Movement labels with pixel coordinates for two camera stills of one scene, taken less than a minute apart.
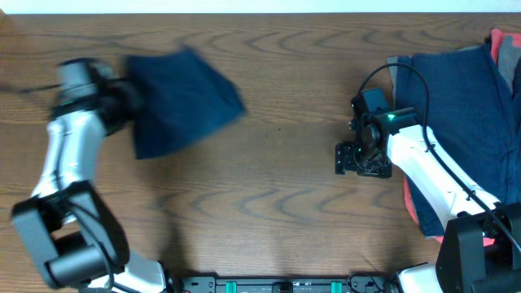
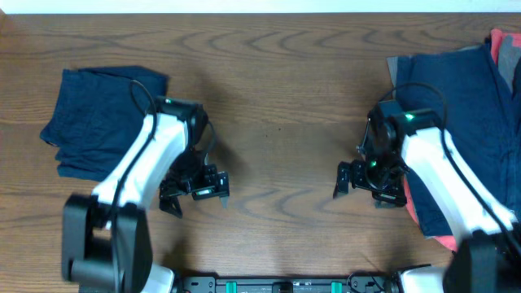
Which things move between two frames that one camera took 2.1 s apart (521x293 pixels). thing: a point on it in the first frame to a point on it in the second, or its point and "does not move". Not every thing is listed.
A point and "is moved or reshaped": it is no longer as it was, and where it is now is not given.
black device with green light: x=287 y=284 does not move
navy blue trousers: x=186 y=101 is moved or reshaped
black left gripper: x=123 y=102 to x=189 y=189
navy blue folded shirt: x=474 y=119 does not move
